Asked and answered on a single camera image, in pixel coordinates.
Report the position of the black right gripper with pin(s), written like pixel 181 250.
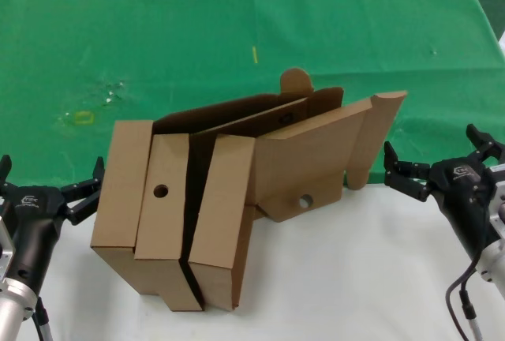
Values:
pixel 465 199

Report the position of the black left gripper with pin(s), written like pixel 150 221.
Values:
pixel 35 218

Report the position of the small brown cardboard mailer box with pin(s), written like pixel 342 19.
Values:
pixel 307 151

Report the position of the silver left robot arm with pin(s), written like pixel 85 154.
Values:
pixel 12 309

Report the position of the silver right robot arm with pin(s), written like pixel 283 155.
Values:
pixel 493 266

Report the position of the large open cardboard box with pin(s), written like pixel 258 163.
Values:
pixel 122 179

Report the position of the clear plastic scrap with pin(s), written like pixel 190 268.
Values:
pixel 112 92

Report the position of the green table cloth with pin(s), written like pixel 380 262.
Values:
pixel 197 33

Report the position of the grey right wrist camera bracket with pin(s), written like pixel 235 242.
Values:
pixel 499 199

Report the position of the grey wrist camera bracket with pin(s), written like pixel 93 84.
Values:
pixel 499 199
pixel 4 246

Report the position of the grey left wrist camera bracket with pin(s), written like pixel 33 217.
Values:
pixel 4 246

